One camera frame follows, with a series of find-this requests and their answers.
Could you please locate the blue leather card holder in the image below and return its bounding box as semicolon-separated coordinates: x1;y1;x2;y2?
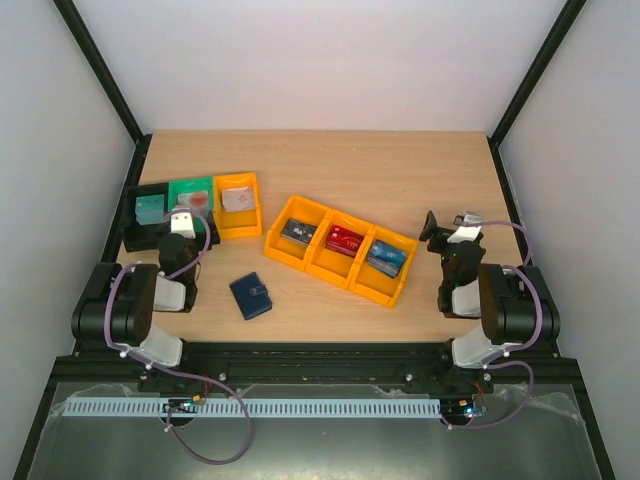
229;272;273;321

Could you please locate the yellow triple storage bin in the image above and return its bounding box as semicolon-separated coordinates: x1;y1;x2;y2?
264;195;417;308

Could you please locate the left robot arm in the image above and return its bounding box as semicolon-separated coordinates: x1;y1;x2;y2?
71;233;210;369

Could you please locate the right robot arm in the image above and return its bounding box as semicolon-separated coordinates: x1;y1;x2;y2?
419;211;561;392

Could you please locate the teal card stack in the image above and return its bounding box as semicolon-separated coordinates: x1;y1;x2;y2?
134;194;165;226

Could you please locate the blue card stack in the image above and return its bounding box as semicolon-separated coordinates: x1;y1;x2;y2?
366;240;407;278

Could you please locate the white red-dot card stack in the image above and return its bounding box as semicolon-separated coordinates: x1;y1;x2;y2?
176;190;211;216

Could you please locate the beige card stack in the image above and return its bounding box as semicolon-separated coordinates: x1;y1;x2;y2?
221;186;256;213

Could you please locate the red card stack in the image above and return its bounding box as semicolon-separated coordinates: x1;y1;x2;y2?
325;225;364;258

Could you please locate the black card stack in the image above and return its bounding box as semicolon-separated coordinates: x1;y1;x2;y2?
281;218;317;247

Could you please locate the black storage bin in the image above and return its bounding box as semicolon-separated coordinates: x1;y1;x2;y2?
122;182;222;254

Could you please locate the green storage bin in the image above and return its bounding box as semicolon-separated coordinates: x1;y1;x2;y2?
167;177;213;216

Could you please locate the yellow single storage bin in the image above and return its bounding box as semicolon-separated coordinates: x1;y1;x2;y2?
213;172;263;241

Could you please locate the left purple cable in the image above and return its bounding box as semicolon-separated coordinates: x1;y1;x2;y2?
102;211;253;464

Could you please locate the purple cable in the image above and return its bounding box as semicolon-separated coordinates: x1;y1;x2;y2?
439;218;546;433
102;211;253;464

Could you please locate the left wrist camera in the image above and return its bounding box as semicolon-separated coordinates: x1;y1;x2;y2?
170;210;196;239

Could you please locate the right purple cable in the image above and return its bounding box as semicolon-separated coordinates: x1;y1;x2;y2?
439;218;546;433

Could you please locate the black aluminium frame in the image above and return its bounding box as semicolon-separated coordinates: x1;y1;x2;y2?
14;0;615;479

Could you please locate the light blue cable duct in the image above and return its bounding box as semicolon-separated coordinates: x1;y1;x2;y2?
63;397;441;419

